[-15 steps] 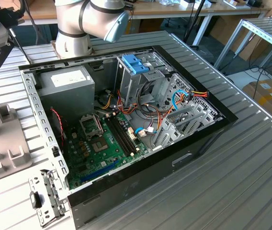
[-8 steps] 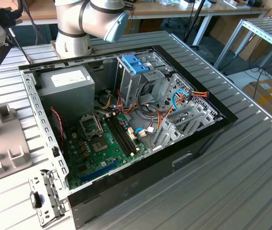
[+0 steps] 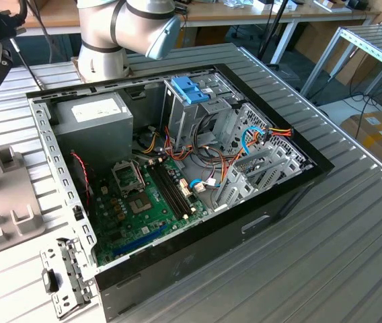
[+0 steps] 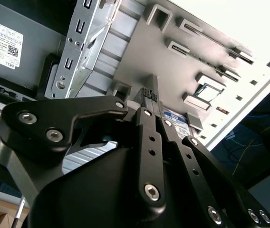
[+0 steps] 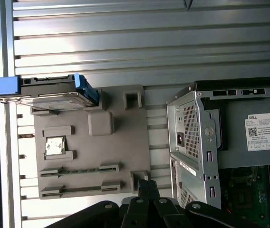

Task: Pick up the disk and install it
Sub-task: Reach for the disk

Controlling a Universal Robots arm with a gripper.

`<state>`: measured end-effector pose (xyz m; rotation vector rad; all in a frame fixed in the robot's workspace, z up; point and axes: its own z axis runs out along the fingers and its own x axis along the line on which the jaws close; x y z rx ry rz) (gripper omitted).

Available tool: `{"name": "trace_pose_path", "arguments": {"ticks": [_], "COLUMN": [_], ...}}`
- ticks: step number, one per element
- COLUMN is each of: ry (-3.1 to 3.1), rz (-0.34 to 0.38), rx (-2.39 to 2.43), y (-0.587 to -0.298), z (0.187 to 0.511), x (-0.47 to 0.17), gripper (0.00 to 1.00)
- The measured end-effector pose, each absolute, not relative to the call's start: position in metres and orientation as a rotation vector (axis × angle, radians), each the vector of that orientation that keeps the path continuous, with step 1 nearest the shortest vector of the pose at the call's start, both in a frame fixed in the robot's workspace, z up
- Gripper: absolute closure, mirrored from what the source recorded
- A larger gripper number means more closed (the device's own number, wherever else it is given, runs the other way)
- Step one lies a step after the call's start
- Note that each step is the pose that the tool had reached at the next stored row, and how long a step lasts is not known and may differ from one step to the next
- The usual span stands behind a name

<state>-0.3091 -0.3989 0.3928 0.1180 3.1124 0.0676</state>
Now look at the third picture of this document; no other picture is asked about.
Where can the blue expansion slot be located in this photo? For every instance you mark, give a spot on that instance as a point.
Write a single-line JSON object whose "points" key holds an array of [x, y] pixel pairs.
{"points": [[137, 240]]}

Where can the cardboard box with labels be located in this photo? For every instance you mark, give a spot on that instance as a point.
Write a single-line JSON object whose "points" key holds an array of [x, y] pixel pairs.
{"points": [[376, 144]]}

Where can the black RAM slot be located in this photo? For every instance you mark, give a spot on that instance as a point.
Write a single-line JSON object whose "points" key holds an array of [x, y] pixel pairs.
{"points": [[169, 191], [166, 191], [173, 191], [177, 191]]}

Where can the CPU socket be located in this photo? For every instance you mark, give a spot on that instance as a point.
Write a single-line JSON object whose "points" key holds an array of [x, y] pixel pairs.
{"points": [[139, 203]]}

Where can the brown cardboard sheet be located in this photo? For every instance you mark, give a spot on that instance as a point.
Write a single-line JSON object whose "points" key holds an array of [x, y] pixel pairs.
{"points": [[352, 69]]}

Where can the metal disk bay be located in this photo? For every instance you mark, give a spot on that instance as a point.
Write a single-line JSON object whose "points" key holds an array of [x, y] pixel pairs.
{"points": [[241, 191]]}

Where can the cardboard box on desk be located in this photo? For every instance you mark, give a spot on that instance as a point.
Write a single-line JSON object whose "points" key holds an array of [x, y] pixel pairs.
{"points": [[38, 3]]}

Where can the black open PC case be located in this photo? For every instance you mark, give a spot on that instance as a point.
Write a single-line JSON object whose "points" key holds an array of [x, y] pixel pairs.
{"points": [[211, 255]]}

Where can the metal locking lever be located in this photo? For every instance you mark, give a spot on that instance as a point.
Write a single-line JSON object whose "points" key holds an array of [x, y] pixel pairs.
{"points": [[140, 175]]}

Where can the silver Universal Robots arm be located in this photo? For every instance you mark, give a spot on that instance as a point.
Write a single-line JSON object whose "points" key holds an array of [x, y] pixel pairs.
{"points": [[103, 33]]}

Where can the grey parts rack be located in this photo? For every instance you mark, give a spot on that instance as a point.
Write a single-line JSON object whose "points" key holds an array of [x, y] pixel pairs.
{"points": [[6, 195]]}

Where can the metal card retention bracket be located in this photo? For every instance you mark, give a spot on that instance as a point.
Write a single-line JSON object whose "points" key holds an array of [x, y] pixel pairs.
{"points": [[73, 269]]}

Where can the aluminium frame side table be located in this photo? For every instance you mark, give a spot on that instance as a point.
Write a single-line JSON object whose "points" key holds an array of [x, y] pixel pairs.
{"points": [[376, 40]]}

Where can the green motherboard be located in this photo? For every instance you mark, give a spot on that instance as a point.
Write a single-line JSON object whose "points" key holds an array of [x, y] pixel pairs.
{"points": [[164, 218]]}

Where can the metal optical drive cage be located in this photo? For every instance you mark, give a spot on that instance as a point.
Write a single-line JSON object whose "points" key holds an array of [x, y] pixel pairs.
{"points": [[184, 121]]}

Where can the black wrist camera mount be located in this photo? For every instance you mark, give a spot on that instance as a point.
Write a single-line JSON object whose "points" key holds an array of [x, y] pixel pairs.
{"points": [[6, 23]]}

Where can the grey power supply unit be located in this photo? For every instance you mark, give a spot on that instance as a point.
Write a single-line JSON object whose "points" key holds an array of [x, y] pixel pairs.
{"points": [[93, 134]]}

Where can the blue plastic drive latch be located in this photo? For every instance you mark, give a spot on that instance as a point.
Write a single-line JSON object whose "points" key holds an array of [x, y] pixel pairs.
{"points": [[186, 89]]}

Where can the long wooden desk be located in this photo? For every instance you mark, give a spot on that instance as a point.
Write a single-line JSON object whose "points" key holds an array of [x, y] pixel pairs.
{"points": [[231, 15]]}

